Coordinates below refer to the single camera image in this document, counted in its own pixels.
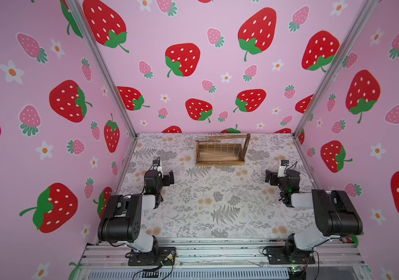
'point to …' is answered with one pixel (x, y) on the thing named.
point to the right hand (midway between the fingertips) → (280, 171)
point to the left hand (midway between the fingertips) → (164, 171)
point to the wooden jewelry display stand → (222, 150)
